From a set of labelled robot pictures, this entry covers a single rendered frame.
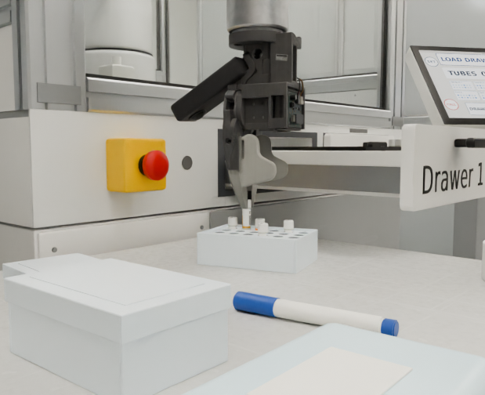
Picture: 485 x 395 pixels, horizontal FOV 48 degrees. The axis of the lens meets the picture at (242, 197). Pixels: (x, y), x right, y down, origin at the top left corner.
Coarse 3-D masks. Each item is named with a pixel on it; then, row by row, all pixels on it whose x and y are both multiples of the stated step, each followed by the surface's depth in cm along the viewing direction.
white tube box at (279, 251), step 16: (208, 240) 64; (224, 240) 63; (240, 240) 62; (256, 240) 61; (272, 240) 60; (288, 240) 60; (304, 240) 62; (208, 256) 64; (224, 256) 63; (240, 256) 62; (256, 256) 61; (272, 256) 60; (288, 256) 60; (304, 256) 62; (288, 272) 60
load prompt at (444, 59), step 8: (440, 56) 158; (448, 56) 159; (456, 56) 159; (464, 56) 160; (472, 56) 160; (480, 56) 161; (440, 64) 156; (448, 64) 156; (456, 64) 157; (464, 64) 158; (472, 64) 158; (480, 64) 159
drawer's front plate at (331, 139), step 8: (328, 136) 112; (336, 136) 113; (344, 136) 116; (352, 136) 118; (360, 136) 121; (368, 136) 124; (376, 136) 126; (384, 136) 129; (392, 136) 132; (328, 144) 112; (336, 144) 114; (344, 144) 116; (352, 144) 118; (360, 144) 121
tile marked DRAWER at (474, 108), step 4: (468, 104) 148; (472, 104) 148; (476, 104) 148; (480, 104) 148; (484, 104) 149; (468, 108) 147; (472, 108) 147; (476, 108) 147; (480, 108) 147; (484, 108) 148; (472, 112) 146; (476, 112) 146; (480, 112) 146; (484, 112) 147
